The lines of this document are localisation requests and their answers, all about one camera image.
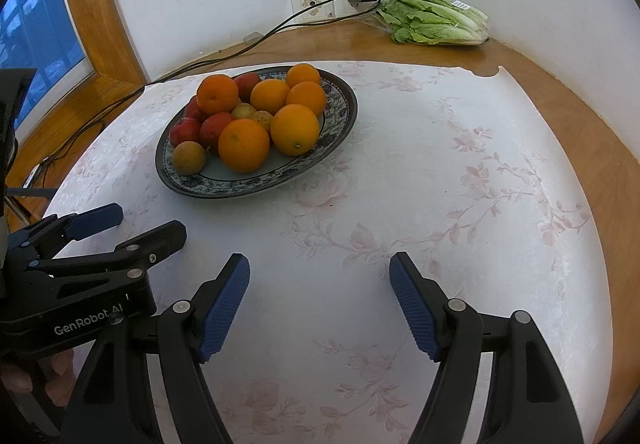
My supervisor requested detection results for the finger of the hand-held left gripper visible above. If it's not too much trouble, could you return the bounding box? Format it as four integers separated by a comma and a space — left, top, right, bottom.
10, 204, 124, 259
35, 220, 188, 283

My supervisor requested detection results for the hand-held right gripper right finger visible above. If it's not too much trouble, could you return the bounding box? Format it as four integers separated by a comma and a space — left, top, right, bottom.
389, 251, 585, 444

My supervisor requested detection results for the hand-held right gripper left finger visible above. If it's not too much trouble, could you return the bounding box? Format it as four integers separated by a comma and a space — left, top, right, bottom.
60, 252, 251, 444

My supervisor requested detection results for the red apple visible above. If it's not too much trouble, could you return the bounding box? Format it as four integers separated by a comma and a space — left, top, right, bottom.
199, 112, 236, 155
169, 118, 203, 148
185, 95, 208, 122
234, 72, 262, 103

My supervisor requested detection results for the blue patterned ceramic plate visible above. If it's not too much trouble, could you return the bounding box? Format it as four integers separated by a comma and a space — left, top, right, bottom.
154, 65, 359, 201

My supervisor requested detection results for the person's left hand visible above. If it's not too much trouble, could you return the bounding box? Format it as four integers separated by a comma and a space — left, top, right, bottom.
0, 349, 76, 407

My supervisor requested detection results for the black metal stand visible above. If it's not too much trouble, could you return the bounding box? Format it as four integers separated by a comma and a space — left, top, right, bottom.
5, 186, 53, 227

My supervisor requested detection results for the white floral tablecloth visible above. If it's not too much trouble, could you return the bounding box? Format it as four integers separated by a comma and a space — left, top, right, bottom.
42, 60, 613, 444

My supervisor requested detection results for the glass window pane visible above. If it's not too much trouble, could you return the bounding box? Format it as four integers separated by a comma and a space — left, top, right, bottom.
0, 0, 86, 125

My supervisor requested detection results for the bagged romaine lettuce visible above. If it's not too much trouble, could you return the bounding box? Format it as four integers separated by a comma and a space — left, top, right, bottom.
375, 0, 491, 47

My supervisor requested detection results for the black power cable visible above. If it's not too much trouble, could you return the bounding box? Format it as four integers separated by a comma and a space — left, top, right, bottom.
22, 0, 383, 189

